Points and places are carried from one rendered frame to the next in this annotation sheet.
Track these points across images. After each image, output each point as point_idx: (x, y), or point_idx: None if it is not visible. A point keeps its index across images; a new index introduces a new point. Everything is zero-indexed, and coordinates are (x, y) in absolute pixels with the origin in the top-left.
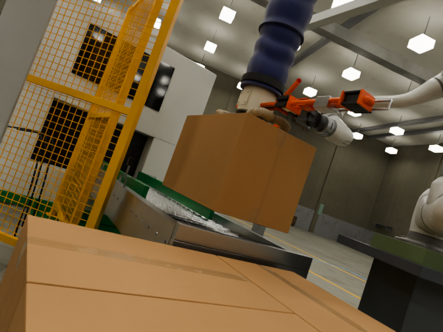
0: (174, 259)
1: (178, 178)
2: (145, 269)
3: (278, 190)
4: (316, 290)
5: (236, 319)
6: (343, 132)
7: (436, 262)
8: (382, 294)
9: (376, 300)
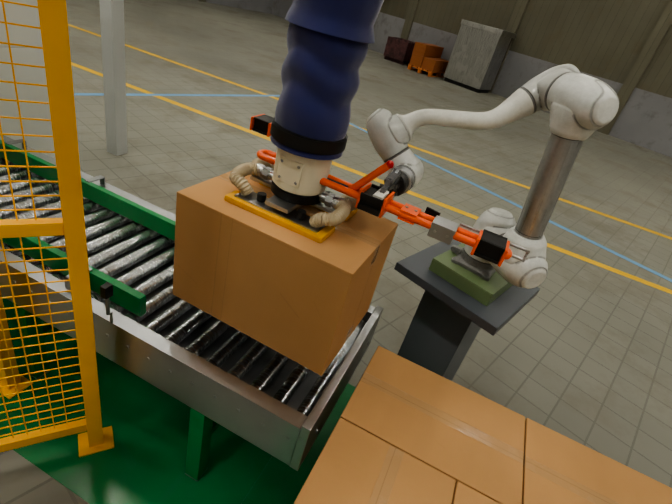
0: (354, 502)
1: (218, 304)
2: None
3: (366, 295)
4: (419, 380)
5: None
6: (419, 179)
7: (495, 296)
8: (440, 312)
9: (434, 316)
